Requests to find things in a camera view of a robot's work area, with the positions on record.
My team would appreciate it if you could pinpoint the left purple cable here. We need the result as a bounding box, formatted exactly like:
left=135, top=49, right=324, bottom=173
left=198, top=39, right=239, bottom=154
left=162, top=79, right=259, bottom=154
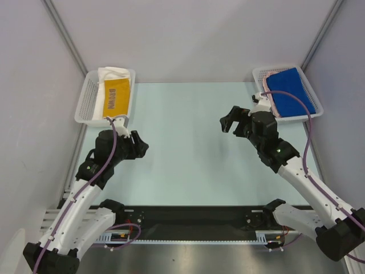
left=33, top=116, right=142, bottom=274

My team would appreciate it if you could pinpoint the white slotted cable duct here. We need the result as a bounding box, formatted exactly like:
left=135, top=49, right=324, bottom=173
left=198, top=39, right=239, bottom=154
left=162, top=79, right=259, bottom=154
left=92, top=232, right=302, bottom=249

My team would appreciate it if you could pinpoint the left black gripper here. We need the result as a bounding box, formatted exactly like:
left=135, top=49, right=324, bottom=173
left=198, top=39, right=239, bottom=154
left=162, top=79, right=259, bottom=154
left=109, top=130, right=148, bottom=166

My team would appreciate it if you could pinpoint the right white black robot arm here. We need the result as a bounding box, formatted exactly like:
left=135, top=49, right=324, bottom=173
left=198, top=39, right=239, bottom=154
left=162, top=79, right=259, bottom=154
left=220, top=106, right=364, bottom=261

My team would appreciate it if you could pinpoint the white plastic basket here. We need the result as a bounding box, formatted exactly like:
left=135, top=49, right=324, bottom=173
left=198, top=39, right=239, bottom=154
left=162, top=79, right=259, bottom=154
left=252, top=65, right=323, bottom=124
left=74, top=68, right=136, bottom=127

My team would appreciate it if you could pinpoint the pink towel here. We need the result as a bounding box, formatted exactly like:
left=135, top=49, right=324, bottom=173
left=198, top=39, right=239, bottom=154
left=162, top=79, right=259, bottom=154
left=262, top=71, right=281, bottom=118

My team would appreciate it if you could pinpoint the purple cable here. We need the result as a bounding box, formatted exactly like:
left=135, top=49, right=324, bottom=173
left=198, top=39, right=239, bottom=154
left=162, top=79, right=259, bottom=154
left=33, top=116, right=142, bottom=274
left=261, top=90, right=365, bottom=265

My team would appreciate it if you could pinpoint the yellow brown bear towel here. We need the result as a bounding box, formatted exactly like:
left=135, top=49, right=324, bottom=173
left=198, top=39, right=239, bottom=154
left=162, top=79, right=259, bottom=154
left=103, top=78, right=131, bottom=118

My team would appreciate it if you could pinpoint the blue towel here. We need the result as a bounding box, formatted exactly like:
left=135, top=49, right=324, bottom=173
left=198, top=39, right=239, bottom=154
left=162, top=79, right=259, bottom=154
left=263, top=68, right=315, bottom=118

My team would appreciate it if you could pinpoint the aluminium corner post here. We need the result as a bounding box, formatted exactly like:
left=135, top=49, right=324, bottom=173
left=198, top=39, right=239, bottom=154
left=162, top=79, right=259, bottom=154
left=41, top=0, right=88, bottom=76
left=301, top=0, right=346, bottom=71

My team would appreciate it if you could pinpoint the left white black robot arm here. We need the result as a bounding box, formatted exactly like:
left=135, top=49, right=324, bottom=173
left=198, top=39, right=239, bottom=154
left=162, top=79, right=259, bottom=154
left=23, top=130, right=149, bottom=273

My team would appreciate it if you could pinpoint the right white plastic basket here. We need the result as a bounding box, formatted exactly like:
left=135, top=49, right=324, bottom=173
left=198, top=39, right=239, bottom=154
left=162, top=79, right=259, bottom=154
left=252, top=65, right=323, bottom=124

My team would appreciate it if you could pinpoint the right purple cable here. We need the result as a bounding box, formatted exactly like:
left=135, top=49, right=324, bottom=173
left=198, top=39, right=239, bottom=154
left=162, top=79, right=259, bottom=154
left=261, top=90, right=365, bottom=265

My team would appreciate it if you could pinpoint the left aluminium corner post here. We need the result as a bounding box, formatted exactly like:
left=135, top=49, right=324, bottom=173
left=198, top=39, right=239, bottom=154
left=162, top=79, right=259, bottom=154
left=41, top=0, right=88, bottom=76

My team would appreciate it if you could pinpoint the left white plastic basket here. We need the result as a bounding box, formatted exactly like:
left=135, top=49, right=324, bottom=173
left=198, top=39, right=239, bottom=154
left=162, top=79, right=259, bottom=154
left=74, top=68, right=136, bottom=127

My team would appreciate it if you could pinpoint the right aluminium corner post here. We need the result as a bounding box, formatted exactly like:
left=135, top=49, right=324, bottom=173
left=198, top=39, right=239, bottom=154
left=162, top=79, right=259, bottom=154
left=301, top=0, right=346, bottom=71

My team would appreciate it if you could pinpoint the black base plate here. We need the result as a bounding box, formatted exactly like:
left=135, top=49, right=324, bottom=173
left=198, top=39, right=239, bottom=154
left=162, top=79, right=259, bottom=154
left=116, top=206, right=282, bottom=241

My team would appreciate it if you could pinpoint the white towel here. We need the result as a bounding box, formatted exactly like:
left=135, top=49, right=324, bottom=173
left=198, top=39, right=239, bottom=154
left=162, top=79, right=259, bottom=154
left=92, top=67, right=132, bottom=120

